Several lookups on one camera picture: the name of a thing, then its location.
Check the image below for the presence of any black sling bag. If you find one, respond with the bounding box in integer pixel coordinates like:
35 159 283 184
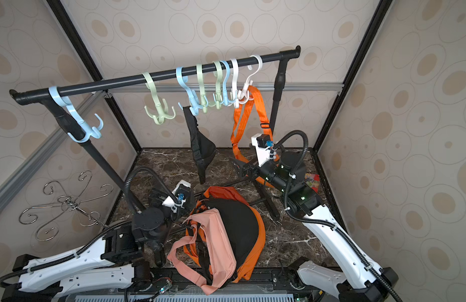
183 106 217 184

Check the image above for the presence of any orange backpack bottom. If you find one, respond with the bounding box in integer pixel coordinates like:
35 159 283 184
182 186 266 269

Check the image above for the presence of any orange sling bag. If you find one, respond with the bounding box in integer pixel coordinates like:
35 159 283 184
230 85 279 190

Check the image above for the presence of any pink sling bag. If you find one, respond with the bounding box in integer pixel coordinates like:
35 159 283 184
167 208 237 295

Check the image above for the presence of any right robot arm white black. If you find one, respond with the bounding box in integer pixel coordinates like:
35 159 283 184
233 147 401 301

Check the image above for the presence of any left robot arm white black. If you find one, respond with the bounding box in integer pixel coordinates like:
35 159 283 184
0 190 186 301

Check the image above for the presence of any white hook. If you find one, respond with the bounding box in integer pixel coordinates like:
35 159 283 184
231 59 240 109
238 55 263 104

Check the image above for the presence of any light blue hook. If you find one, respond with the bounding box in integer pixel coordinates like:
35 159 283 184
175 67 203 116
220 60 230 106
49 86 103 143

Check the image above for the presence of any light green hook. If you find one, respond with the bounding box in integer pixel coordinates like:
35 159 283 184
196 64 209 113
142 72 176 125
213 61 223 109

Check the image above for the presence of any red snack packet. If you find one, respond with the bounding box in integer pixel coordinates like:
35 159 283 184
305 173 321 193

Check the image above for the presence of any chrome jewelry stand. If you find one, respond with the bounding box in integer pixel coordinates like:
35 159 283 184
18 170 114 242

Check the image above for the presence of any dark grey clothes rack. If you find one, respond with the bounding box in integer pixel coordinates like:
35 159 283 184
9 46 302 223

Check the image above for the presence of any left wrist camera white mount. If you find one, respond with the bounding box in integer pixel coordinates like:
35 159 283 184
162 180 192 213

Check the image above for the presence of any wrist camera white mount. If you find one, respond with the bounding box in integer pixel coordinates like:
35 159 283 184
251 133 276 167
162 180 192 213

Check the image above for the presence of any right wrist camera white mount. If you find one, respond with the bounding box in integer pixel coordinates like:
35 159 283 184
251 133 276 167

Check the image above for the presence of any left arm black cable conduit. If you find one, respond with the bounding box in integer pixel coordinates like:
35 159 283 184
0 165 181 289

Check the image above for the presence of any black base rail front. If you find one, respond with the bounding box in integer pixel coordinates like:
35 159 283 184
59 266 369 302

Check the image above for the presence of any aluminium rail left wall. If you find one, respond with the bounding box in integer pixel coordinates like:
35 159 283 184
0 88 84 215

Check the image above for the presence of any black corner frame post right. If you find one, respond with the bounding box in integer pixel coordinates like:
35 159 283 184
313 0 393 154

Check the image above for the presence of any black corner frame post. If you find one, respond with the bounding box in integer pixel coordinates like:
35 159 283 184
44 0 142 154
313 0 393 154

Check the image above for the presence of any black corner frame post left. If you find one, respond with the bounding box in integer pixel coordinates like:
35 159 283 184
44 0 142 154

